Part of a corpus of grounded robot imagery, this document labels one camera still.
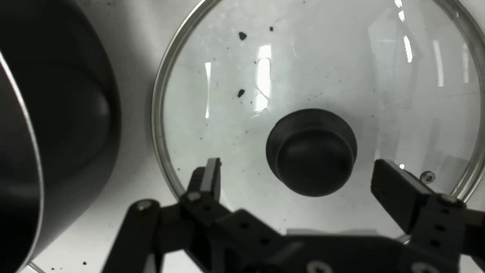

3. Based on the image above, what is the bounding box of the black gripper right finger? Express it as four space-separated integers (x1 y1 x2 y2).
371 158 485 267

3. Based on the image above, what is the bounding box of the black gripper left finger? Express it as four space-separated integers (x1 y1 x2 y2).
101 157 285 273

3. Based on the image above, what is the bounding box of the glass lid with black knob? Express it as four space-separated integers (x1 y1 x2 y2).
150 0 485 246

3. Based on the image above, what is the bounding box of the black pot with two handles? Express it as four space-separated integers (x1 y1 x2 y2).
0 0 122 273

